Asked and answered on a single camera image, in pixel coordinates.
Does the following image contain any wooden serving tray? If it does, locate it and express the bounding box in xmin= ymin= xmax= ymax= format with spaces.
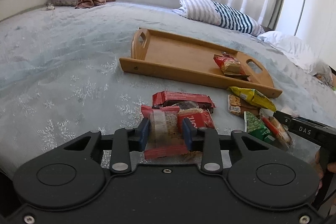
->
xmin=120 ymin=28 xmax=282 ymax=98

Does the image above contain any light blue bedspread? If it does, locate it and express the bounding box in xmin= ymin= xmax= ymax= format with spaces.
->
xmin=1 ymin=3 xmax=335 ymax=176

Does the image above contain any red Biscoff biscuit packet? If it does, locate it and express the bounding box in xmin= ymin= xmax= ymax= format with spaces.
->
xmin=177 ymin=108 xmax=215 ymax=133

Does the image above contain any round crackers clear packet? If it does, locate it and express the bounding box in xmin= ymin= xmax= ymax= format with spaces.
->
xmin=261 ymin=115 xmax=293 ymax=150

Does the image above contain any brown biscuit packet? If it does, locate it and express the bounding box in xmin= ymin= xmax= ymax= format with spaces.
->
xmin=228 ymin=94 xmax=260 ymax=117

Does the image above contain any green snack packet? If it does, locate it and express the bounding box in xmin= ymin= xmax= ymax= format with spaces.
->
xmin=244 ymin=111 xmax=275 ymax=144

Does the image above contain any striped white blue pillow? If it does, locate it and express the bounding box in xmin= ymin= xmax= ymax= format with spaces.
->
xmin=173 ymin=0 xmax=264 ymax=37

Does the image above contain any long red wafer packet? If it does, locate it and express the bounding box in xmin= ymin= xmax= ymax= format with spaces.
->
xmin=152 ymin=91 xmax=216 ymax=113

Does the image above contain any red clear cake packet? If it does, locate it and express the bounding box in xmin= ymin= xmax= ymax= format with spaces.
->
xmin=141 ymin=105 xmax=189 ymax=160

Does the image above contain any yellow snack packet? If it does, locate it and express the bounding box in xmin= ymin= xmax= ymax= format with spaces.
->
xmin=229 ymin=86 xmax=277 ymax=112

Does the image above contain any white snack packet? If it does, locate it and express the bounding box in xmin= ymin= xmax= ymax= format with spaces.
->
xmin=281 ymin=105 xmax=299 ymax=117

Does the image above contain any red orange chips bag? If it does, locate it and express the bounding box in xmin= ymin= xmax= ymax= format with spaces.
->
xmin=213 ymin=52 xmax=249 ymax=81

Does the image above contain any person's right hand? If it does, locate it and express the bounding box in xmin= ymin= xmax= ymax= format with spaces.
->
xmin=312 ymin=151 xmax=323 ymax=195

